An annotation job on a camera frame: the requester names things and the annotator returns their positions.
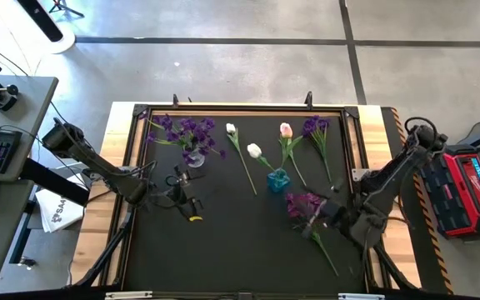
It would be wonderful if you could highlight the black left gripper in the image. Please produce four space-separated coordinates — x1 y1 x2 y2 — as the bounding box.
155 163 207 223

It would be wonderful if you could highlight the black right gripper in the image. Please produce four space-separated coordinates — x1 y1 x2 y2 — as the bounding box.
301 197 357 241

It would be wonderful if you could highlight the magenta purple flower bunch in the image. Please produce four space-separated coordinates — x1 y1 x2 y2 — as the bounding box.
284 191 341 278

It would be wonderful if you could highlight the clear glass vase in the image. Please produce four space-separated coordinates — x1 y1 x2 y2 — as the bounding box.
187 145 208 169

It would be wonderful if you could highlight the blue glass vase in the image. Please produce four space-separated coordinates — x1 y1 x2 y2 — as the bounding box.
267 167 292 194

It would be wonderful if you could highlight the white tulip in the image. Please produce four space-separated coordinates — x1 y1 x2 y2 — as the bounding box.
225 122 259 197
246 142 283 178

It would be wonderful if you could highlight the pink tulip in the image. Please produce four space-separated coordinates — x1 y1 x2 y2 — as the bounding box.
278 122 308 188

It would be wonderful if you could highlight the black table mat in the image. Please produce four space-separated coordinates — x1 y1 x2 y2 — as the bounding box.
122 111 367 293

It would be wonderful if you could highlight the black hazard striped ramp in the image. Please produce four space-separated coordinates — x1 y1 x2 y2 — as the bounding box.
380 107 454 295

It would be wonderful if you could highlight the white paper bag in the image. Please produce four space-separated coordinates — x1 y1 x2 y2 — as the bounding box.
34 187 86 233

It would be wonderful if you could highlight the black support bar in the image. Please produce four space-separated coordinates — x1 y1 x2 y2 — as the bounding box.
19 157 91 208

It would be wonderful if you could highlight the red black tool case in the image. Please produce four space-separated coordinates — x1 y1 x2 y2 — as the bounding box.
417 143 480 242

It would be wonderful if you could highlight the grey desk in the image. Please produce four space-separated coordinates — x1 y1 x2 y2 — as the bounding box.
0 74 60 285

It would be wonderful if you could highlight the white stand base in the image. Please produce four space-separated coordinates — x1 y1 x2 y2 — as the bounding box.
12 0 78 55

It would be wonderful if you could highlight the silver bracket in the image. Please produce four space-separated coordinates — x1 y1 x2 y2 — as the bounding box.
105 290 153 300
337 292 386 300

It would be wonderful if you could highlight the black aluminium table frame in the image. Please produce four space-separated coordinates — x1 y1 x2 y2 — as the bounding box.
65 91 423 300

